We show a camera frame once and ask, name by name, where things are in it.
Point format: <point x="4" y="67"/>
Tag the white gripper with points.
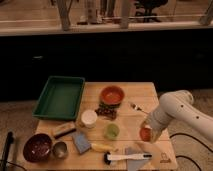
<point x="158" y="121"/>

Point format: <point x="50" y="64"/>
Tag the red apple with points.
<point x="145" y="134"/>

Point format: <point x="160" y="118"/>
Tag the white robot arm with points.
<point x="178" y="105"/>

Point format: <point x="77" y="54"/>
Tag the green plastic cup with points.
<point x="111" y="131"/>

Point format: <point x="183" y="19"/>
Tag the white paper cup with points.
<point x="88" y="118"/>

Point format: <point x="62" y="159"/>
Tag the small metal cup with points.
<point x="60" y="150"/>

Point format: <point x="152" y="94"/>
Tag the grey cloth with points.
<point x="135" y="165"/>

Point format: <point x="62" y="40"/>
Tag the dark grape bunch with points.
<point x="110" y="114"/>

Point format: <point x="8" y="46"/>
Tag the orange bowl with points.
<point x="112" y="95"/>

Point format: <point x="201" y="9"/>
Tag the yellow banana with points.
<point x="103" y="148"/>

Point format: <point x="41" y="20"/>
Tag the blue sponge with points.
<point x="81" y="142"/>

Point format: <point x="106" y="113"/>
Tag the wooden block eraser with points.
<point x="63" y="129"/>

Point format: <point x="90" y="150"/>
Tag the green plastic tray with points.
<point x="60" y="98"/>

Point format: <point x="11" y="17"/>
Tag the dark red bowl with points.
<point x="37" y="148"/>

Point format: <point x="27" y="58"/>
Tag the black office chair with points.
<point x="144" y="9"/>

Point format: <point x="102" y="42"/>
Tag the black pole stand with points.
<point x="9" y="140"/>

